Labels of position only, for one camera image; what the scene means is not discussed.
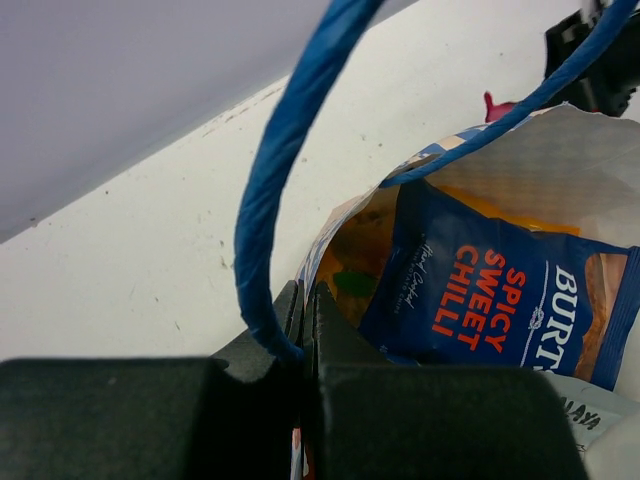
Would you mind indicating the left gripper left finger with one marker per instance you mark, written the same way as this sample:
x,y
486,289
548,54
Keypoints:
x,y
229,415

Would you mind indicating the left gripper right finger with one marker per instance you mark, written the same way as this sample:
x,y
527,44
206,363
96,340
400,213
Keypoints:
x,y
368,418

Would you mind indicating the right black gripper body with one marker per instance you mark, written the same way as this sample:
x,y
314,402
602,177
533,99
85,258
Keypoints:
x,y
607,85

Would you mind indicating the blue checkered paper bag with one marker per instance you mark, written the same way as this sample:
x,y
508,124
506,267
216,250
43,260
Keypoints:
x,y
557,169

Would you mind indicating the pink candy packet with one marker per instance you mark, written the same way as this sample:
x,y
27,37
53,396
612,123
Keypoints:
x,y
494,111

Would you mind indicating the yellow candy bag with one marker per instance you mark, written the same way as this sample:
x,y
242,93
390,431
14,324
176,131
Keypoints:
x,y
355,258

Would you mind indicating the blue Burts chips bag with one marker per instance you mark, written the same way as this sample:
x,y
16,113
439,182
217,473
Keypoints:
x,y
462,288

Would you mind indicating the grey small snack packet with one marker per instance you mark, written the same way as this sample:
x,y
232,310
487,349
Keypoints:
x,y
590,410

